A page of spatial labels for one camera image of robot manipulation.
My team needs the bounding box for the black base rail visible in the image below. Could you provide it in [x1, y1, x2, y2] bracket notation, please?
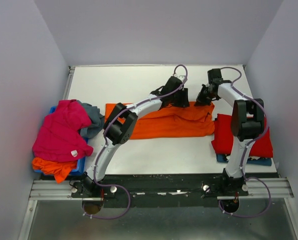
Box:
[71, 173, 249, 208]

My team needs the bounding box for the aluminium frame rail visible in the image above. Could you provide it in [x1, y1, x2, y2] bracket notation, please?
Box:
[29, 173, 294, 201]

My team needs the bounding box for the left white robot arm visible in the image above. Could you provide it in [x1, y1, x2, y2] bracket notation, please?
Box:
[82, 74, 188, 198]

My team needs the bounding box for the orange t shirt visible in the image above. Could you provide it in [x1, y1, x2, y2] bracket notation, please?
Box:
[31, 157, 77, 184]
[105, 100, 216, 141]

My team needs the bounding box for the folded blue t shirt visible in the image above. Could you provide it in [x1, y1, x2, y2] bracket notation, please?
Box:
[216, 154, 272, 167]

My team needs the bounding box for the folded red t shirt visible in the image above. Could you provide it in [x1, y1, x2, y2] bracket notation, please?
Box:
[211, 114, 274, 158]

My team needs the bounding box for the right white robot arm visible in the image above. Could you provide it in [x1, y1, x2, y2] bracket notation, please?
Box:
[195, 67, 269, 179]

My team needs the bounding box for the grey blue t shirt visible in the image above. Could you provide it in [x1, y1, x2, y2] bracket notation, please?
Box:
[78, 100, 105, 139]

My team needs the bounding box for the blue plastic bin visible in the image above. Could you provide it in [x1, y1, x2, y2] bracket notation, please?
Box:
[33, 106, 88, 176]

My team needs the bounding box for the magenta t shirt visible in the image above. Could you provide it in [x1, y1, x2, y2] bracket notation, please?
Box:
[32, 99, 94, 163]

